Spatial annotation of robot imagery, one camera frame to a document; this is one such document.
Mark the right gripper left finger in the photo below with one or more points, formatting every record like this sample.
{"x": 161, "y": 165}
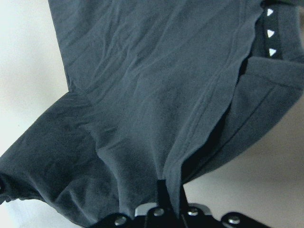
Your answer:
{"x": 163, "y": 198}

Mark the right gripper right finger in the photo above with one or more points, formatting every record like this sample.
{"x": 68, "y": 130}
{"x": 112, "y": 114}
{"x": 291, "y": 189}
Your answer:
{"x": 184, "y": 205}

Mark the black t-shirt with logo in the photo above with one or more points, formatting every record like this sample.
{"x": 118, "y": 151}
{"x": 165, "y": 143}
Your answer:
{"x": 157, "y": 90}

